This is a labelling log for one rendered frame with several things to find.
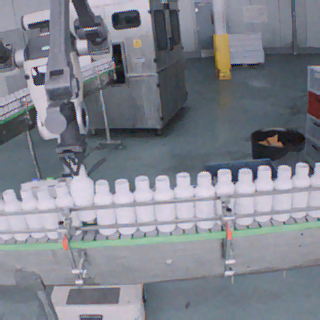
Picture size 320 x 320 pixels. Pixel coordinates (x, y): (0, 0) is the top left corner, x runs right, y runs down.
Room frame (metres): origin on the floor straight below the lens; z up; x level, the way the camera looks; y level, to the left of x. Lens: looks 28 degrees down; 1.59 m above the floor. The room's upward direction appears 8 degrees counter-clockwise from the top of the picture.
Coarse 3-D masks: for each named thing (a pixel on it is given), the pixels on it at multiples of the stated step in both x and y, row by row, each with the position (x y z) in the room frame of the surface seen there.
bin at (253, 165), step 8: (248, 160) 1.32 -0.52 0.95; (256, 160) 1.32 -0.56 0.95; (264, 160) 1.31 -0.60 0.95; (208, 168) 1.34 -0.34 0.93; (216, 168) 1.34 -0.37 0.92; (224, 168) 1.33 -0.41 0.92; (232, 168) 1.33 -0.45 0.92; (240, 168) 1.32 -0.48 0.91; (248, 168) 1.32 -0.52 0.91; (256, 168) 1.31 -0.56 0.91; (272, 168) 1.25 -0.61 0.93; (232, 176) 1.33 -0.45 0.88; (256, 176) 1.31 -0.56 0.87; (272, 176) 1.24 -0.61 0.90; (232, 280) 0.87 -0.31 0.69
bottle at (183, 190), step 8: (184, 176) 0.85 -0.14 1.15; (184, 184) 0.82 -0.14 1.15; (176, 192) 0.83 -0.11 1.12; (184, 192) 0.82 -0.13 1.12; (192, 192) 0.82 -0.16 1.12; (176, 208) 0.83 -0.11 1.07; (184, 208) 0.81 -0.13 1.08; (192, 208) 0.82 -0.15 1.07; (176, 216) 0.83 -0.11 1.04; (184, 216) 0.81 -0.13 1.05; (192, 216) 0.82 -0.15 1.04; (184, 224) 0.81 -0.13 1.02; (192, 224) 0.81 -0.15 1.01
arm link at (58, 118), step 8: (72, 80) 0.87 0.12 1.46; (72, 88) 0.86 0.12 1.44; (64, 96) 0.89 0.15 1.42; (72, 96) 0.87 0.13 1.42; (56, 104) 0.81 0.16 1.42; (64, 104) 0.83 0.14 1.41; (48, 112) 0.79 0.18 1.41; (56, 112) 0.79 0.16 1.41; (64, 112) 0.81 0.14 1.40; (48, 120) 0.79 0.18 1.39; (56, 120) 0.79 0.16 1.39; (64, 120) 0.79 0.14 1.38; (48, 128) 0.79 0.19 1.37; (56, 128) 0.79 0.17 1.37; (64, 128) 0.79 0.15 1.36
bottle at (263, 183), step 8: (264, 168) 0.82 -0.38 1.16; (264, 176) 0.79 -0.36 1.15; (256, 184) 0.80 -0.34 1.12; (264, 184) 0.79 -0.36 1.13; (272, 184) 0.79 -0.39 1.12; (256, 200) 0.80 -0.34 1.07; (264, 200) 0.78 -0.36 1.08; (256, 208) 0.80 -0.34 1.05; (264, 208) 0.78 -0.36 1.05; (264, 216) 0.78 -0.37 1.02
